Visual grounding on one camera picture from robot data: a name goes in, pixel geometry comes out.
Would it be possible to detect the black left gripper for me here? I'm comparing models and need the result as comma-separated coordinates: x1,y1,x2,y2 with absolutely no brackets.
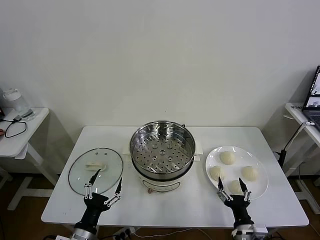
76,169,123,230

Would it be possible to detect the round glass pot lid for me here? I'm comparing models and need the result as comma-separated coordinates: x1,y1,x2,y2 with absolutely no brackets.
67,147,125,196

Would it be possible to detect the white laptop cable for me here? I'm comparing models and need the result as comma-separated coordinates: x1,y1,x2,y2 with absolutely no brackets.
284,121,316,152

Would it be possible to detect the white oval plate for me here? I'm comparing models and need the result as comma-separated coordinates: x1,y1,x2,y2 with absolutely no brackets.
205,145,270,201

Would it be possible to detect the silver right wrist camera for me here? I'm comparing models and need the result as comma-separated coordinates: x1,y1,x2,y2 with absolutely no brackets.
251,224,268,237

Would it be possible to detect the white power strip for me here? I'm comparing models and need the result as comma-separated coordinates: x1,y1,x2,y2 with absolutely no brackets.
111,227,137,240

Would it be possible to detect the white steamed baozi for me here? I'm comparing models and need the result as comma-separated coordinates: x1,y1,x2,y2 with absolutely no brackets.
228,179,245,195
241,165,259,183
209,165,225,181
219,150,236,166

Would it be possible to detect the clear water bottle white cap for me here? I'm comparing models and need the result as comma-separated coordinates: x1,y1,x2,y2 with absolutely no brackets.
2,87,35,123

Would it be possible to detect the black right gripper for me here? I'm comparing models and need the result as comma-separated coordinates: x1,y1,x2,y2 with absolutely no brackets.
216,176,254,228

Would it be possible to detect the open grey laptop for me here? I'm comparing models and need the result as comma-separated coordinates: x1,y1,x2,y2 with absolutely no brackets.
301,65,320,131

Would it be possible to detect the perforated steel steamer basket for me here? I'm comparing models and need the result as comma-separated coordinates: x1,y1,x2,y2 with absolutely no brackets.
129,120,197,180

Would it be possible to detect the black looped cable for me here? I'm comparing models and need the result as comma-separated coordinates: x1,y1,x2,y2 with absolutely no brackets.
0,119,28,139

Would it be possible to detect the white side table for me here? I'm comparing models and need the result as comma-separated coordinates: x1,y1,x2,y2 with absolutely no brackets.
283,102,320,216
0,107,61,211

